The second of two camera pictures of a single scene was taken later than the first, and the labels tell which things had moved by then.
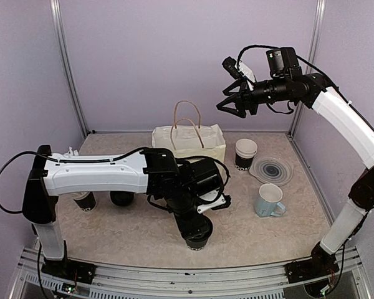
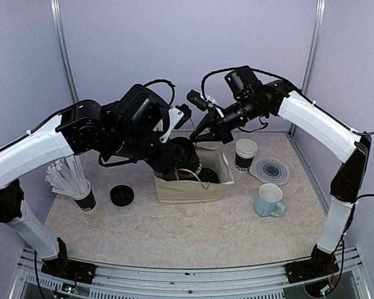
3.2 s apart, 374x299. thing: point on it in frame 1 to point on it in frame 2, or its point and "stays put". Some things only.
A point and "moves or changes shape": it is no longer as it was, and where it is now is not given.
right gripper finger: [232, 99] to [207, 137]
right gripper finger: [239, 83] to [204, 124]
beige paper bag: [186, 142] moves or changes shape
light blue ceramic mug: [267, 202] stays put
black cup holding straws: [88, 204] stays put
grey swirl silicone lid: [272, 170] stays put
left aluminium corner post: [58, 22] stays put
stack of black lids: [122, 198] stays put
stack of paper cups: [245, 151] stays put
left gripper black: [192, 230] to [169, 161]
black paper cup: [196, 245] to [192, 162]
